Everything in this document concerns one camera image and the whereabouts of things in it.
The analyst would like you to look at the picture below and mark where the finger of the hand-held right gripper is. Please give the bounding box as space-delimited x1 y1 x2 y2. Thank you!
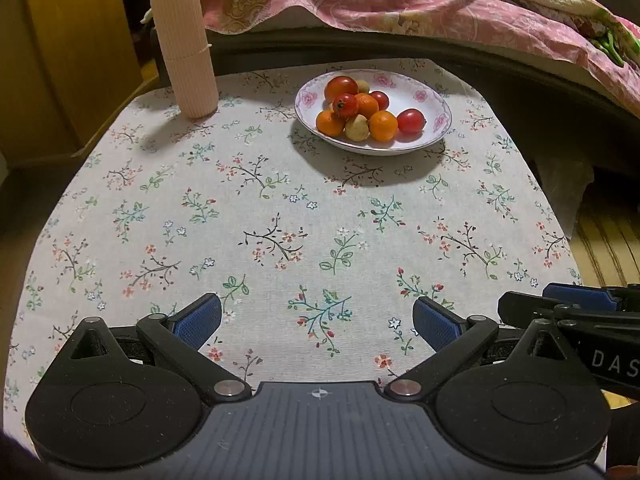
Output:
497 291 640 334
542 282 640 312

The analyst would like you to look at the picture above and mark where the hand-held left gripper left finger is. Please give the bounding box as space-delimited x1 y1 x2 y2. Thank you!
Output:
70 292 253 403

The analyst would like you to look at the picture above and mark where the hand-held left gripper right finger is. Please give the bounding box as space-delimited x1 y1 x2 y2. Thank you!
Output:
384 296 571 402

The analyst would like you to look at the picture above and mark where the smooth round orange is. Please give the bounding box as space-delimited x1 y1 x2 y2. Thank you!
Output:
368 110 399 141

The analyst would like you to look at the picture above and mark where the small mandarin orange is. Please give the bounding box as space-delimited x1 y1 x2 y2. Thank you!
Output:
356 92 380 118
315 110 346 137

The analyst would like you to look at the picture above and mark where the white floral-rimmed plate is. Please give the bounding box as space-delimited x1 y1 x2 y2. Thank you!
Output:
294 69 453 156

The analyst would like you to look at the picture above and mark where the red cherry tomato with stem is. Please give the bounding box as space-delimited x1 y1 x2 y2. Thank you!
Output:
332 92 360 120

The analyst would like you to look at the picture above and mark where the large red-orange tomato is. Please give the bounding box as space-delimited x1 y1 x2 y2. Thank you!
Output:
324 75 359 103

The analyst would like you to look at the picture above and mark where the striped bamboo mat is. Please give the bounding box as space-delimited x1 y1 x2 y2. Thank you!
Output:
570 200 640 291

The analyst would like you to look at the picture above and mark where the floral tablecloth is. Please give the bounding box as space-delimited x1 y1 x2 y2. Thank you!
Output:
2 57 583 441

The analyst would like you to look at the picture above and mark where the pink ribbed cylinder case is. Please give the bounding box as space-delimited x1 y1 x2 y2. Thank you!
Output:
151 0 219 119

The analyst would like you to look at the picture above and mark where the wooden cabinet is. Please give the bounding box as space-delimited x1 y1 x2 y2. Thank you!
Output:
0 0 166 168

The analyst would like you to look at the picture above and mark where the pink floral bedsheet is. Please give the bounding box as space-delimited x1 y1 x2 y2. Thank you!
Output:
200 0 640 126

